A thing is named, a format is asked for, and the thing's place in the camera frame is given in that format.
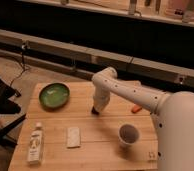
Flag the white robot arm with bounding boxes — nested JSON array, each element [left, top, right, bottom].
[[92, 67, 194, 171]]

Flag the white plastic bottle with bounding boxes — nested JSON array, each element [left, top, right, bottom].
[[27, 122, 44, 165]]

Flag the orange carrot toy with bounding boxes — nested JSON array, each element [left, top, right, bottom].
[[131, 105, 142, 114]]

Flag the green ceramic bowl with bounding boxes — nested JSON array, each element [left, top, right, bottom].
[[39, 83, 70, 109]]

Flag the black floor cable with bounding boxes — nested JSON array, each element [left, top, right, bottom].
[[0, 44, 32, 88]]

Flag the white paper cup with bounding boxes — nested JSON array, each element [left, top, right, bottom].
[[118, 124, 139, 148]]

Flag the black chair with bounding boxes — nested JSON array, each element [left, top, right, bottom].
[[0, 67, 27, 165]]

